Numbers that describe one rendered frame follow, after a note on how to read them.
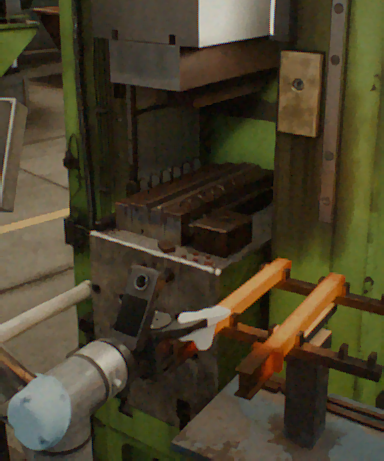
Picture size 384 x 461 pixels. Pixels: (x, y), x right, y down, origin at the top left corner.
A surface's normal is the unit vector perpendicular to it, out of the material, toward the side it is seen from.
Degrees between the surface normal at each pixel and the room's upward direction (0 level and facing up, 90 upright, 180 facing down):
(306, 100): 90
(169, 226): 90
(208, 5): 90
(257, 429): 0
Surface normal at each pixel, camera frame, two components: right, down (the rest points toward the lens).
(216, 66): 0.80, 0.20
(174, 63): -0.59, 0.28
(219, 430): 0.00, -0.94
